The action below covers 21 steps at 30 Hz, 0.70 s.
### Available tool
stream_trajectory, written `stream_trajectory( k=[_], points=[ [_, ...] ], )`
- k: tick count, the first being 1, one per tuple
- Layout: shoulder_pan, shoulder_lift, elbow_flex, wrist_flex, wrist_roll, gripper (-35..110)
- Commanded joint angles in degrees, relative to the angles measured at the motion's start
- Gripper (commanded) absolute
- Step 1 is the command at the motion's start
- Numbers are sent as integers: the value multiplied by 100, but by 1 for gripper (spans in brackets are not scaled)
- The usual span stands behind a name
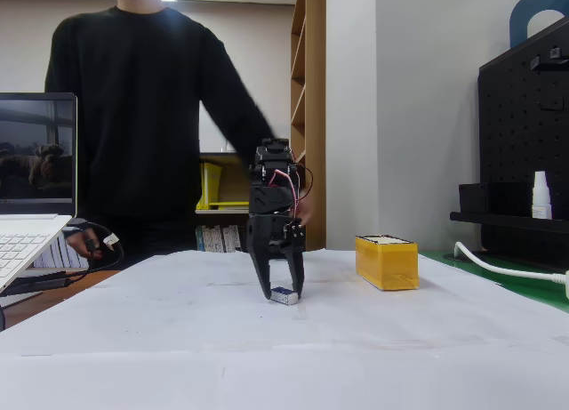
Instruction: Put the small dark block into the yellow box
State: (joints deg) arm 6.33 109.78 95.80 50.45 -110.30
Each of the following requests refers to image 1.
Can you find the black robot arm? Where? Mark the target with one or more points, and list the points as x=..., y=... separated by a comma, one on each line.
x=271, y=174

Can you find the white laptop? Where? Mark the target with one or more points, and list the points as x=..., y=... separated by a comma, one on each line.
x=31, y=161

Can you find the low bookshelf with books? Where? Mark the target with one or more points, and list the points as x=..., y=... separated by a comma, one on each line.
x=222, y=196

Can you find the small white bottle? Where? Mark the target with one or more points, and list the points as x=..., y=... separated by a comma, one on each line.
x=541, y=196

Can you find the person's right hand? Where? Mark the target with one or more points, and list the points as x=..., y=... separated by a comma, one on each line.
x=77, y=245

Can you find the person in black sweater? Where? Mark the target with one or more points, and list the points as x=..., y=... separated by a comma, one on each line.
x=133, y=116

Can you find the green desk mat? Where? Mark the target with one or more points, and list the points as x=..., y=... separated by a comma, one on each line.
x=524, y=290

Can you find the blue arch shape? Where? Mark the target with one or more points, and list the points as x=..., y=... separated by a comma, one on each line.
x=518, y=18

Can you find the white power strip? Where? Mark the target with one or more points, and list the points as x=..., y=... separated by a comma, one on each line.
x=567, y=285

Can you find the person's left hand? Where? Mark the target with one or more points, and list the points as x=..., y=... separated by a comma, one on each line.
x=306, y=210

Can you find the small black box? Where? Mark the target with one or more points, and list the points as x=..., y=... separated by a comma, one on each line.
x=472, y=198

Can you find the black pegboard organizer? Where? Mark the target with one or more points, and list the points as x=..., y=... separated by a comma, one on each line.
x=524, y=139

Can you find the small blue white block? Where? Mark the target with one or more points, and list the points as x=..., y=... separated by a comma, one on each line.
x=283, y=295

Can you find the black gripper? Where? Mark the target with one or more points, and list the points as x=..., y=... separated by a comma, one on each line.
x=270, y=230

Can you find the yellow rectangular box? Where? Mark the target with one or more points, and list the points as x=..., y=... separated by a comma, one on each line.
x=391, y=265

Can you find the white paper table cover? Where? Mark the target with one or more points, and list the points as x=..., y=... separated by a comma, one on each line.
x=266, y=352

